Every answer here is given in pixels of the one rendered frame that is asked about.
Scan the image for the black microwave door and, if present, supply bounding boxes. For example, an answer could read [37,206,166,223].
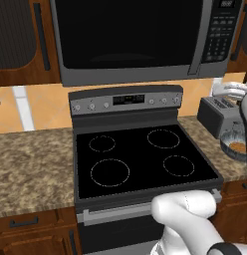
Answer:
[49,0,213,89]

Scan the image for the grey oven door handle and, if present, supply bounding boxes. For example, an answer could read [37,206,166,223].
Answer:
[82,187,223,227]

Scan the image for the black cupboard door handle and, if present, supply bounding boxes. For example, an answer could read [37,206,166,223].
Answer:
[32,2,52,72]
[68,229,79,255]
[229,0,247,63]

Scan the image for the black oven door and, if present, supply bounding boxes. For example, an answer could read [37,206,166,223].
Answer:
[77,198,223,255]

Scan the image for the dark grey toaster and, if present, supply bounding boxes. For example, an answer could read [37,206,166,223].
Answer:
[196,96,245,140]

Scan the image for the black grey stove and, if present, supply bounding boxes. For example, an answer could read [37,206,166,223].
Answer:
[68,84,225,255]

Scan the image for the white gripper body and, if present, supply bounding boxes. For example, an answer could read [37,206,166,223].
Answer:
[212,80,247,101]

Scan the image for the brown cupboard door dark panel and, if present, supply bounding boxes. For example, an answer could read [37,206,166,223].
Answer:
[0,0,62,88]

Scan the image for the brown waffle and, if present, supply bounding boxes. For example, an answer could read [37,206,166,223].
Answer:
[227,140,247,154]

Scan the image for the grey black microwave oven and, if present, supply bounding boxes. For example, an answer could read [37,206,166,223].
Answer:
[49,0,246,89]

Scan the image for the grey microwave door handle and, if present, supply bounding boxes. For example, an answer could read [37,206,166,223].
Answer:
[188,0,214,76]

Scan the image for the brown wooden drawer front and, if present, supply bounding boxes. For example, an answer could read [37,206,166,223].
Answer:
[0,207,78,237]
[220,178,247,201]

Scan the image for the brown wooden cupboard door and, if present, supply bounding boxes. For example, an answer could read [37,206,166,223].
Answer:
[0,228,81,255]
[210,198,247,245]

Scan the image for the clear glass bowl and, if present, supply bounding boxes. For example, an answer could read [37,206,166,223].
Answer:
[219,122,247,163]

